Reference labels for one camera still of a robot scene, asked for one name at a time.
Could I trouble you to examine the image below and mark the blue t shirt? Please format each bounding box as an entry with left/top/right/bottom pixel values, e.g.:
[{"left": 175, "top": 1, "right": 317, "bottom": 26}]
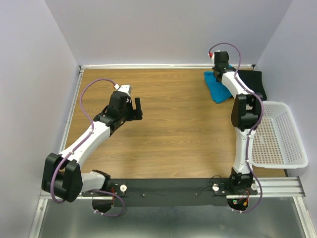
[{"left": 204, "top": 71, "right": 232, "bottom": 104}]

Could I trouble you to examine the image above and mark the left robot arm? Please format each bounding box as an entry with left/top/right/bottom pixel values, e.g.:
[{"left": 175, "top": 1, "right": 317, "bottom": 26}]
[{"left": 42, "top": 85, "right": 143, "bottom": 202}]

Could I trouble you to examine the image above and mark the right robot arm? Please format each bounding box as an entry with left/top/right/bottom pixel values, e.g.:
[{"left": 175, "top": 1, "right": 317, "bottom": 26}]
[{"left": 209, "top": 51, "right": 264, "bottom": 194}]

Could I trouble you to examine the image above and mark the folded black t shirt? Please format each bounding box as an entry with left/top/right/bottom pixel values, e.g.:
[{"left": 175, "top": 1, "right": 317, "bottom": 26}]
[{"left": 238, "top": 70, "right": 267, "bottom": 101}]

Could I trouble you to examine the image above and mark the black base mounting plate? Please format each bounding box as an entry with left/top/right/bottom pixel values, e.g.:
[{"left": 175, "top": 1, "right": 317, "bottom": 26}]
[{"left": 81, "top": 176, "right": 259, "bottom": 212}]

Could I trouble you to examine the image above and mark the white plastic basket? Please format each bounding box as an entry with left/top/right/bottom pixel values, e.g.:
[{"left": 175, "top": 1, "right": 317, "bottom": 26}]
[{"left": 252, "top": 101, "right": 309, "bottom": 169}]

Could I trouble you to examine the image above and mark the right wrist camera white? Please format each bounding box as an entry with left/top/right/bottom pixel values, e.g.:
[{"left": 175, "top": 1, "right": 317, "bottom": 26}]
[{"left": 208, "top": 52, "right": 214, "bottom": 61}]

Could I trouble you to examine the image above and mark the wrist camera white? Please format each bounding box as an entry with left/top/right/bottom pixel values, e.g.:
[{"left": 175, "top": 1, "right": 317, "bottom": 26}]
[
  {"left": 113, "top": 84, "right": 132, "bottom": 102},
  {"left": 208, "top": 52, "right": 214, "bottom": 61}
]

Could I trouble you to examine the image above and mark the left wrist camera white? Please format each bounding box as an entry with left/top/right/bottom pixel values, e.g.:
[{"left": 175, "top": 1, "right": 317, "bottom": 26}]
[{"left": 113, "top": 84, "right": 132, "bottom": 102}]

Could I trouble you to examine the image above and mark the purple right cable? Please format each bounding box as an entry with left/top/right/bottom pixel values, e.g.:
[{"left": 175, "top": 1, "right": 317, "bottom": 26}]
[{"left": 209, "top": 42, "right": 264, "bottom": 214}]

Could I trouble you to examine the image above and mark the aluminium left rail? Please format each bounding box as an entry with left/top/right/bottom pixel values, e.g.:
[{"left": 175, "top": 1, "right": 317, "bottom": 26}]
[{"left": 53, "top": 68, "right": 84, "bottom": 154}]

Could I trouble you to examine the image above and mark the aluminium rail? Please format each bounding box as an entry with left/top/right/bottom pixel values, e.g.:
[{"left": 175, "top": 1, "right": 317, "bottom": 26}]
[
  {"left": 41, "top": 176, "right": 306, "bottom": 199},
  {"left": 79, "top": 63, "right": 256, "bottom": 70},
  {"left": 53, "top": 68, "right": 84, "bottom": 154}
]

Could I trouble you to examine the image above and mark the aluminium back rail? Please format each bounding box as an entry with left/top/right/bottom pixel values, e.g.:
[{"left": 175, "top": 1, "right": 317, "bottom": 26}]
[{"left": 79, "top": 63, "right": 256, "bottom": 70}]

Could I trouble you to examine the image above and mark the aluminium front rail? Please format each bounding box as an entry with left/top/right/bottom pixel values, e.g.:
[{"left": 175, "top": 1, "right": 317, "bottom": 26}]
[{"left": 41, "top": 176, "right": 306, "bottom": 199}]

